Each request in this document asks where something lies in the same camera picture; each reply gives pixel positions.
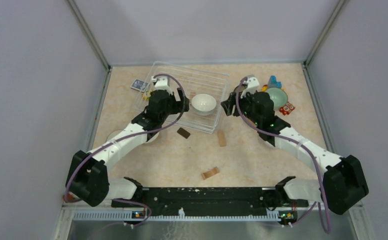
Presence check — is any plain white bowl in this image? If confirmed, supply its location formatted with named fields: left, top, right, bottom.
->
left=191, top=93, right=217, bottom=116

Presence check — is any tan wooden arch block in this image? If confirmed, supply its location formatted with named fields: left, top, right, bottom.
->
left=201, top=166, right=220, bottom=180

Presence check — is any light wooden block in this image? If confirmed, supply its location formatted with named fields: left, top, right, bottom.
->
left=217, top=130, right=227, bottom=147

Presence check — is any white bowl front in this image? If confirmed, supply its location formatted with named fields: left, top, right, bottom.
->
left=145, top=132, right=160, bottom=144

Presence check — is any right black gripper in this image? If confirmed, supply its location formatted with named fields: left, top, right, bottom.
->
left=221, top=87, right=262, bottom=126

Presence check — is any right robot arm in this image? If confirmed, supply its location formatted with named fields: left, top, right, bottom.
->
left=220, top=91, right=369, bottom=215

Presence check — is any beige ceramic mug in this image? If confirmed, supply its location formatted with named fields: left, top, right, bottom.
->
left=106, top=129, right=125, bottom=144

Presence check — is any dark brown wooden block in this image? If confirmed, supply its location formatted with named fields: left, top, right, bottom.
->
left=177, top=127, right=191, bottom=139

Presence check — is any white wire dish rack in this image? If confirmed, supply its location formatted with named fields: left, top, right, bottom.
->
left=133, top=61, right=230, bottom=134

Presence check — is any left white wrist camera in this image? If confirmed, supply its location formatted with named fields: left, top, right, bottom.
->
left=151, top=75, right=174, bottom=96

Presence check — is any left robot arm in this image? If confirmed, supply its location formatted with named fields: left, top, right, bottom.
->
left=63, top=87, right=189, bottom=207

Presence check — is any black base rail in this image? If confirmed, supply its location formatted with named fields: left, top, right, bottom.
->
left=111, top=186, right=298, bottom=219

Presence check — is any colourful toy brick car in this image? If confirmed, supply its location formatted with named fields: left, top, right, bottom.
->
left=261, top=75, right=282, bottom=92

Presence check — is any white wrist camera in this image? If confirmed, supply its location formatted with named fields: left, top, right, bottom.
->
left=151, top=75, right=174, bottom=96
left=240, top=76, right=260, bottom=98

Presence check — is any wooden block under rack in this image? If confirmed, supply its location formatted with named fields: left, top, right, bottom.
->
left=189, top=91, right=196, bottom=99

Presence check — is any celadon green bowl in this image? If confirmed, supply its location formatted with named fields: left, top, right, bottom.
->
left=265, top=87, right=288, bottom=110

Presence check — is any orange block on frame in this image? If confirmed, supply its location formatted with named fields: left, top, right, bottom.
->
left=62, top=194, right=74, bottom=203

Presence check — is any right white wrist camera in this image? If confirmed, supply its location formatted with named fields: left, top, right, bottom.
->
left=240, top=76, right=260, bottom=98

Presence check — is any white bowl orange pattern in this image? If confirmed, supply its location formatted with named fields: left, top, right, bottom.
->
left=279, top=101, right=296, bottom=116

